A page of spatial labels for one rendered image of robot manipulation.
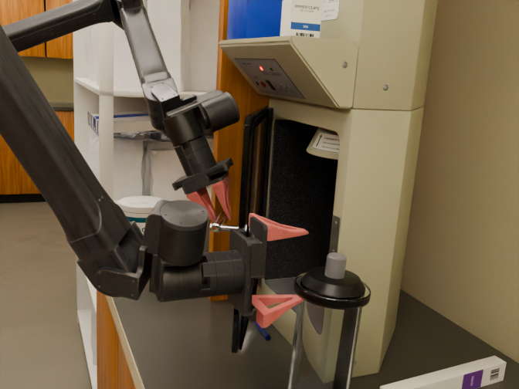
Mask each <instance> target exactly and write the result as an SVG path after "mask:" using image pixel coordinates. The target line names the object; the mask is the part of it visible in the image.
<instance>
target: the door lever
mask: <svg viewBox="0 0 519 389"><path fill-rule="evenodd" d="M227 221H228V217H227V215H226V213H225V212H224V211H221V212H220V214H219V216H218V217H217V218H216V220H215V221H214V222H213V223H211V224H210V231H213V232H230V229H231V228H239V226H238V225H226V222H227Z"/></svg>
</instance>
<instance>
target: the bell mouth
mask: <svg viewBox="0 0 519 389"><path fill-rule="evenodd" d="M339 147H340V140H339V136H338V133H337V132H336V131H333V130H328V129H324V128H321V127H318V129H317V131H316V133H315V135H314V137H313V138H312V140H311V142H310V144H309V146H308V147H307V149H306V151H307V153H309V154H313V155H315V156H318V157H325V158H329V159H334V160H338V155H339Z"/></svg>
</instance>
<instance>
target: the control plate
mask: <svg viewBox="0 0 519 389"><path fill-rule="evenodd" d="M234 60H235V61H236V62H237V63H238V64H239V65H240V67H241V68H242V69H243V71H244V72H245V73H246V75H247V76H248V77H249V78H250V79H251V80H252V81H253V83H254V84H255V85H256V87H257V88H258V89H259V91H260V92H262V93H271V94H276V95H281V96H290V97H295V98H300V99H305V98H304V96H303V95H302V94H301V92H300V91H299V90H298V88H296V86H295V85H294V84H293V82H292V81H291V79H290V78H289V76H288V75H287V74H286V73H285V72H284V71H283V69H282V68H281V66H280V65H279V64H278V62H277V61H276V60H275V59H234ZM260 66H261V67H262V68H263V71H262V70H261V69H260ZM269 66H270V67H271V68H272V69H273V71H271V70H270V68H269ZM265 79H266V80H269V81H270V82H271V84H272V85H273V86H274V85H275V84H274V83H276V84H277V85H278V87H277V86H276V87H274V88H275V89H276V90H272V89H271V88H270V86H269V85H268V84H267V83H266V81H265ZM256 81H257V82H258V83H259V85H257V84H256ZM261 81H262V82H264V83H265V84H266V88H265V87H263V86H262V85H261V84H260V82H261ZM280 84H282V85H283V86H284V88H283V87H282V88H280ZM286 84H287V85H288V86H289V87H290V88H288V89H286V88H285V87H286Z"/></svg>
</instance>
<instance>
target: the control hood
mask: <svg viewBox="0 0 519 389"><path fill-rule="evenodd" d="M219 45H220V48H221V49H222V51H223V52H224V53H225V54H226V55H227V56H228V57H229V59H230V60H231V61H232V62H233V64H234V65H235V66H236V68H237V69H238V70H239V71H240V72H241V74H243V76H244V77H245V78H246V80H247V81H248V82H249V84H250V85H251V86H252V87H253V89H254V90H255V91H256V92H257V93H259V94H260V95H264V96H272V97H277V98H281V99H286V100H294V101H299V102H304V103H312V104H317V105H321V106H326V107H334V108H338V109H351V107H352V104H353V96H354V81H355V73H356V65H357V57H358V44H357V42H355V41H346V40H337V39H321V38H313V37H304V36H274V37H263V38H251V39H230V40H220V42H219ZM234 59H275V60H276V61H277V62H278V64H279V65H280V66H281V68H282V69H283V71H284V72H285V73H286V74H287V75H288V76H289V78H290V79H291V81H292V82H293V84H294V85H295V86H296V88H298V90H299V91H300V92H301V94H302V95H303V96H304V98H305V99H300V98H295V97H290V96H281V95H276V94H271V93H262V92H260V90H259V89H258V88H257V87H256V85H255V84H254V83H253V81H252V80H251V79H250V78H249V77H248V76H247V75H246V73H245V72H244V71H243V69H242V68H241V67H240V65H239V64H238V63H237V62H236V61H235V60H234Z"/></svg>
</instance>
